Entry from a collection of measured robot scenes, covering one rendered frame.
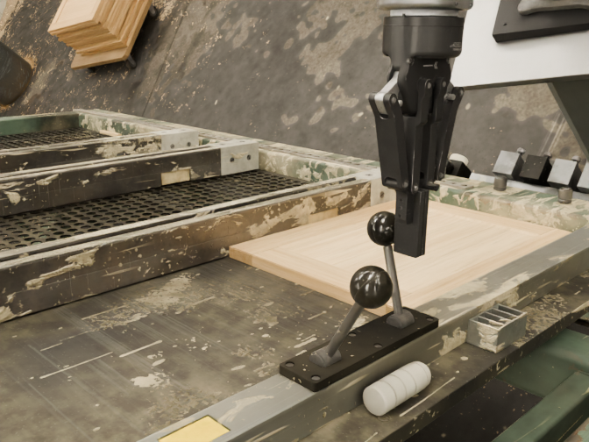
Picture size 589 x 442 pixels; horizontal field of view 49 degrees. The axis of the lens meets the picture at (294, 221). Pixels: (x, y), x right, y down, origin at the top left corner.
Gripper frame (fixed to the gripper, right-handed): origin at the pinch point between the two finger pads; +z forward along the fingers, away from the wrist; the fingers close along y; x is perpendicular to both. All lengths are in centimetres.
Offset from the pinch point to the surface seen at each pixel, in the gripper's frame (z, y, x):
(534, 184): 12, 77, 23
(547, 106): 6, 173, 65
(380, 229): 1.1, -1.6, 2.6
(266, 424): 13.0, -21.9, -1.9
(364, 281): 1.5, -13.4, -5.0
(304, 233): 14.6, 22.0, 36.8
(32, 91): 28, 156, 455
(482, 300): 12.6, 14.2, -1.3
